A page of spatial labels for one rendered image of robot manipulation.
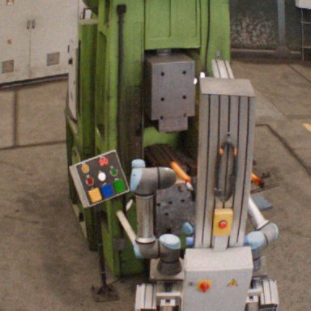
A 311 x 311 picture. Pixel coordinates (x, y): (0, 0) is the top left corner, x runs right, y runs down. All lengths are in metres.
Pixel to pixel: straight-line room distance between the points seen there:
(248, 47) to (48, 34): 3.71
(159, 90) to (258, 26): 6.85
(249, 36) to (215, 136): 8.06
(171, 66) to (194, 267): 1.62
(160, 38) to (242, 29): 6.62
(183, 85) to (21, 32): 5.43
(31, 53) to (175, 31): 5.39
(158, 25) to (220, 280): 1.92
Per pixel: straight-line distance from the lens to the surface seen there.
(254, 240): 3.48
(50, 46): 9.34
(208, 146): 2.81
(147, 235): 3.41
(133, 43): 4.09
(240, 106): 2.74
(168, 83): 4.10
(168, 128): 4.21
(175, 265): 3.53
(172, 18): 4.13
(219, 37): 4.30
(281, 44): 11.08
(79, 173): 3.96
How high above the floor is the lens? 2.93
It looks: 25 degrees down
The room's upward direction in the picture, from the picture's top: straight up
